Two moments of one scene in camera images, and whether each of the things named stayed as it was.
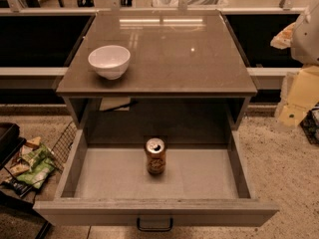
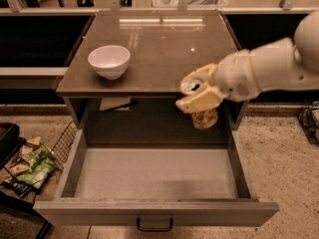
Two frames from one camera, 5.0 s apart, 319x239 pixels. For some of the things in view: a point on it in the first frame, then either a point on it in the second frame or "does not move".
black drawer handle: (155, 229) does not move
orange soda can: (156, 155) -> (205, 119)
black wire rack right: (310, 124) does not move
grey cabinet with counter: (157, 71) does not move
